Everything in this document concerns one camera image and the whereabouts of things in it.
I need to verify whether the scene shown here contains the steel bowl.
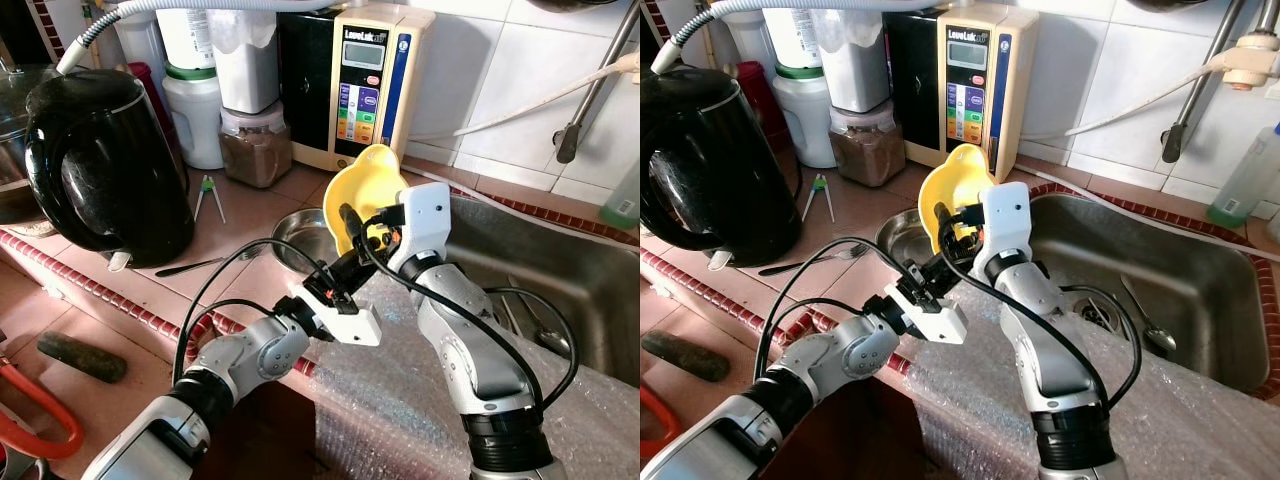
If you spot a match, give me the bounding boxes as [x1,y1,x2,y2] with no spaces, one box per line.
[877,207,941,271]
[272,207,341,276]

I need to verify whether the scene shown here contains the yellow plastic bowl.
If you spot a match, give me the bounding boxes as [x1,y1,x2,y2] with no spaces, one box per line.
[323,143,406,256]
[918,143,998,256]

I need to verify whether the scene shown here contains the steel fork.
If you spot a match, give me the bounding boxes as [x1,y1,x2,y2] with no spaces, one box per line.
[758,243,866,278]
[155,243,263,278]

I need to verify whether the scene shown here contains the jar of brown powder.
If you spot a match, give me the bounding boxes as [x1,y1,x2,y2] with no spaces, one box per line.
[828,103,906,189]
[218,103,294,189]

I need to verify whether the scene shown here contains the small green tipped tongs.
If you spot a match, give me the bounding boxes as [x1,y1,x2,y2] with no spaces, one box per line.
[803,175,839,224]
[192,175,226,226]

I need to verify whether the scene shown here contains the beige black water ionizer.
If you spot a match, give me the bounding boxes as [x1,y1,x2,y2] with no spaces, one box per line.
[275,3,436,173]
[885,3,1041,181]

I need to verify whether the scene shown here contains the clear bubble wrap sheet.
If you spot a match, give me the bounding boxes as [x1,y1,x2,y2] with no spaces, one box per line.
[900,275,1280,480]
[310,270,641,480]

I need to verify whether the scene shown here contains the large steel sink basin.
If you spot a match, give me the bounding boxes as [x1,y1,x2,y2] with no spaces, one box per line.
[440,195,641,391]
[1030,193,1266,393]

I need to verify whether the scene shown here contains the white jug with green lid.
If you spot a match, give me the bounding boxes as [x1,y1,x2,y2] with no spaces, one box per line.
[772,65,839,169]
[160,65,226,171]

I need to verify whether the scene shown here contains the frosted white container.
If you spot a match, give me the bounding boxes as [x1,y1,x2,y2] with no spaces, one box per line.
[208,10,281,116]
[815,10,893,114]

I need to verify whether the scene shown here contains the clear bottle with blue cap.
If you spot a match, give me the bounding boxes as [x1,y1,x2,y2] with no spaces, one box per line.
[598,160,641,231]
[1205,122,1280,229]

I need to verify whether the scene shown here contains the black electric kettle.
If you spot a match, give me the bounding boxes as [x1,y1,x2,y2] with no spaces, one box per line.
[640,65,803,269]
[22,68,196,269]

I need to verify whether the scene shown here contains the dark red container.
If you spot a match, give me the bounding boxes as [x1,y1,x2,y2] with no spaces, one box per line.
[738,60,791,136]
[125,62,179,141]

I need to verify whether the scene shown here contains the dark cylindrical pestle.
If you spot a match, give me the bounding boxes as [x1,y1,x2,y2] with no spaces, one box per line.
[37,330,129,385]
[642,330,731,385]

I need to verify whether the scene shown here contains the white labelled bottle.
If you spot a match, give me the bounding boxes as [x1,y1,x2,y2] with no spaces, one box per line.
[155,5,218,73]
[765,5,831,71]

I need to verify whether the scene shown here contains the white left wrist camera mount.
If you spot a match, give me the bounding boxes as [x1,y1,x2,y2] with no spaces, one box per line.
[893,295,969,346]
[305,298,384,348]

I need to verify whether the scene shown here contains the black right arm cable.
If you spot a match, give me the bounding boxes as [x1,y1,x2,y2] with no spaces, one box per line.
[338,203,581,416]
[935,203,1143,416]

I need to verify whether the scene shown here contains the thin white hose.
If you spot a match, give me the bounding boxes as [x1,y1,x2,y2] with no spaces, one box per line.
[405,55,636,141]
[1020,60,1231,141]

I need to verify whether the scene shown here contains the metal wall pipe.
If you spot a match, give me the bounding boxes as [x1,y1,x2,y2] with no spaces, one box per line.
[1160,0,1246,164]
[555,0,641,166]

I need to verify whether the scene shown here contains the grey corrugated hose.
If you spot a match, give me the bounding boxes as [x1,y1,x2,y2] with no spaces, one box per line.
[55,0,336,76]
[652,0,946,76]

